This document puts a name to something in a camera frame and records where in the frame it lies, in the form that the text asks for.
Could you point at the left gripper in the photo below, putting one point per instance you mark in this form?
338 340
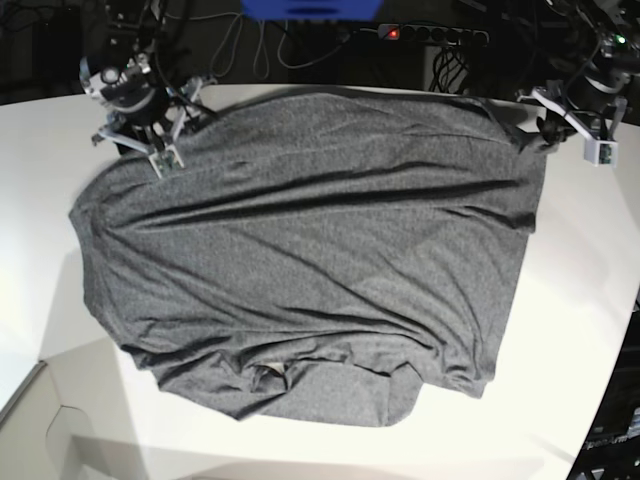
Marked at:
563 120

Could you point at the grey t-shirt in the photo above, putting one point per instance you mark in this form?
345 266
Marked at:
318 257

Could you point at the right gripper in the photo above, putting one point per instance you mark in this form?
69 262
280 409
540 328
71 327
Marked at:
149 119

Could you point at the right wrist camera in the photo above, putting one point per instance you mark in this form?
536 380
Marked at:
166 162

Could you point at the blue box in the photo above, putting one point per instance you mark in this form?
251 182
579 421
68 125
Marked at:
357 10

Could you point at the white power strip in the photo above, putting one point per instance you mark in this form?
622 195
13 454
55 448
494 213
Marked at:
433 35

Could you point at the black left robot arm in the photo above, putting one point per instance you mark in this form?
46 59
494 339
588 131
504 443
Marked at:
595 63

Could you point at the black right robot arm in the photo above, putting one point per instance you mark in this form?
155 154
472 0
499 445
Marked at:
130 77

